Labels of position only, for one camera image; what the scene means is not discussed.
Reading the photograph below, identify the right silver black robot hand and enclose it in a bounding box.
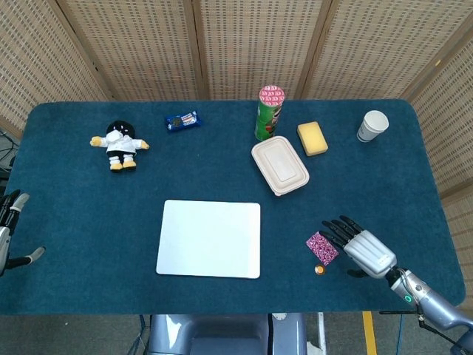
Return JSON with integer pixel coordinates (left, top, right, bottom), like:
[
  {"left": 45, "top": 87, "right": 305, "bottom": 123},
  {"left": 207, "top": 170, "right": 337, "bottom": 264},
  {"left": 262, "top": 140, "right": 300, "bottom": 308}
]
[{"left": 321, "top": 215, "right": 398, "bottom": 279}]

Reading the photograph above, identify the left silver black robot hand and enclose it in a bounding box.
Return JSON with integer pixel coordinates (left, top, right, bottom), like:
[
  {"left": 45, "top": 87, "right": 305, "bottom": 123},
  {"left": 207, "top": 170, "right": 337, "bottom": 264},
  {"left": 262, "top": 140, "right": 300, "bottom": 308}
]
[{"left": 0, "top": 189, "right": 47, "bottom": 277}]

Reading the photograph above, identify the magenta patterned square pad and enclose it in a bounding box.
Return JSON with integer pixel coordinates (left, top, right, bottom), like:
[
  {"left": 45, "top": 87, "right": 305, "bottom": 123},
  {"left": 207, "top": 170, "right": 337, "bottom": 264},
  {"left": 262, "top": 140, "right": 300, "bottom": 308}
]
[{"left": 305, "top": 231, "right": 340, "bottom": 266}]

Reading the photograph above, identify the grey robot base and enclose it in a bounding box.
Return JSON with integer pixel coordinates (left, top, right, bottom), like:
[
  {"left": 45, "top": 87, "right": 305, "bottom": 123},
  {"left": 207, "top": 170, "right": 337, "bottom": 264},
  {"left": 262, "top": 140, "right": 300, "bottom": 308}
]
[{"left": 147, "top": 313, "right": 308, "bottom": 355}]

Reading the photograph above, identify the white rectangular board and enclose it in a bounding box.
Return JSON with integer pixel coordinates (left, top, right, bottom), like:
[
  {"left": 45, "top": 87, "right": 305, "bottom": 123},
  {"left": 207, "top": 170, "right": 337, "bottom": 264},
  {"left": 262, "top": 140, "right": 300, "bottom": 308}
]
[{"left": 155, "top": 199, "right": 262, "bottom": 280}]

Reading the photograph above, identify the white paper cup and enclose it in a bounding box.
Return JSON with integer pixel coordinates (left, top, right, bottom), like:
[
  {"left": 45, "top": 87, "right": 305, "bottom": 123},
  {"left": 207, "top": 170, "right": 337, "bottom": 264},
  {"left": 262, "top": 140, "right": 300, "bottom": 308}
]
[{"left": 356, "top": 109, "right": 390, "bottom": 143}]

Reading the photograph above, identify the beige lidded food container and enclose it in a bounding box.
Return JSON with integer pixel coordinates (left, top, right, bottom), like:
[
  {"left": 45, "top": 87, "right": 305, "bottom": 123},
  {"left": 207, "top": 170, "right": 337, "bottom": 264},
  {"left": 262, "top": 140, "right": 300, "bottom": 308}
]
[{"left": 251, "top": 135, "right": 310, "bottom": 197}]

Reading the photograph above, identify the yellow sponge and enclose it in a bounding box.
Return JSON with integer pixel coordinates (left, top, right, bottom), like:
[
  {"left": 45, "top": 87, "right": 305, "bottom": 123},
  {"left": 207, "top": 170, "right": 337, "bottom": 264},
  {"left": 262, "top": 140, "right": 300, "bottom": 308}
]
[{"left": 297, "top": 121, "right": 330, "bottom": 157}]

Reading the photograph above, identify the black white plush doll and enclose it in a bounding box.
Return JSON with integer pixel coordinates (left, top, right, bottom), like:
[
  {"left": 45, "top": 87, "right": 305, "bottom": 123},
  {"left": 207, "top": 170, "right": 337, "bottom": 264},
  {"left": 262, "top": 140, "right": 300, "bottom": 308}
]
[{"left": 89, "top": 121, "right": 151, "bottom": 172}]

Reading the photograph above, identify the blue felt table cover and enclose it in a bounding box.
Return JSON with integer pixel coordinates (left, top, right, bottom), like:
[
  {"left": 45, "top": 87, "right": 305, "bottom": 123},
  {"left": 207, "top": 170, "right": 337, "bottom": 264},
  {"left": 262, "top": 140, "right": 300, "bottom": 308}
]
[{"left": 0, "top": 98, "right": 466, "bottom": 316}]

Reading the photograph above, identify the green Pringles can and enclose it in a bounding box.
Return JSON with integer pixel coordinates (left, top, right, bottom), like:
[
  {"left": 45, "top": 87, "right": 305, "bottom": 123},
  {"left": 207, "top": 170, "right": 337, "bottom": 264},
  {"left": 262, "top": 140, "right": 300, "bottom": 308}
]
[{"left": 253, "top": 85, "right": 286, "bottom": 142}]

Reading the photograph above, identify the blue Oreo cookie pack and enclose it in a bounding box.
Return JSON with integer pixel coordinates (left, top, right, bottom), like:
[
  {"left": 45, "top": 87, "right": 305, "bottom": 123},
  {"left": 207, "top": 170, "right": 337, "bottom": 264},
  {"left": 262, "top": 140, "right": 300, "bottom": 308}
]
[{"left": 164, "top": 109, "right": 204, "bottom": 133}]

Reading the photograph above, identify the woven folding screen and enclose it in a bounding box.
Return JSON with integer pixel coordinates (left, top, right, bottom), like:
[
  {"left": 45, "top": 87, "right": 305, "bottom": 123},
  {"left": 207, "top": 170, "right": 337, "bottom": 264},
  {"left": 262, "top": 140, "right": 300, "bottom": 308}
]
[{"left": 0, "top": 0, "right": 473, "bottom": 260}]

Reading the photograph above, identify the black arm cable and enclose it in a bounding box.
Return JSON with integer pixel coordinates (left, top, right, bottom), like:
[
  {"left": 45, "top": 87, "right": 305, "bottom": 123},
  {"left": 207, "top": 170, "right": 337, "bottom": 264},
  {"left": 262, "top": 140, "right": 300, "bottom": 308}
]
[{"left": 379, "top": 309, "right": 473, "bottom": 343}]

